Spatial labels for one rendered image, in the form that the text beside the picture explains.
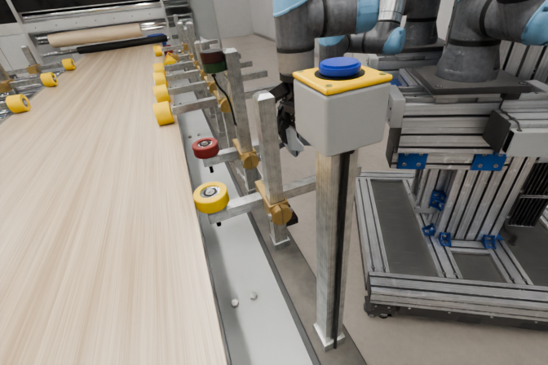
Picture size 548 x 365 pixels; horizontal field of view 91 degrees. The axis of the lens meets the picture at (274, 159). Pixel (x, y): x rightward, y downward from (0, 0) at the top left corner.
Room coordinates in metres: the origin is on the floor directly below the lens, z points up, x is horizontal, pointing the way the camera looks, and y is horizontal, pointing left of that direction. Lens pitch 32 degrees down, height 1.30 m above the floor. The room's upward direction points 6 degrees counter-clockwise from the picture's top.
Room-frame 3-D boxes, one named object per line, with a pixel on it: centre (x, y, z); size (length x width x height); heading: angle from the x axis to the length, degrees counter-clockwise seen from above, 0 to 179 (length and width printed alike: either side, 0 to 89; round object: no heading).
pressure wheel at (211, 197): (0.51, 0.16, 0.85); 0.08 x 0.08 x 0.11
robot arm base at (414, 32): (1.23, -0.67, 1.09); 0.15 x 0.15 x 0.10
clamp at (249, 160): (0.77, 0.09, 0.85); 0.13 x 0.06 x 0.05; 18
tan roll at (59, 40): (3.06, 1.40, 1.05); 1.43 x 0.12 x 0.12; 108
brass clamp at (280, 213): (0.53, 0.01, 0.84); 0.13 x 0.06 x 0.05; 18
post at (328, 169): (0.26, -0.07, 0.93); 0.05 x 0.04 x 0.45; 18
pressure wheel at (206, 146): (0.75, 0.21, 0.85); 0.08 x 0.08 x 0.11
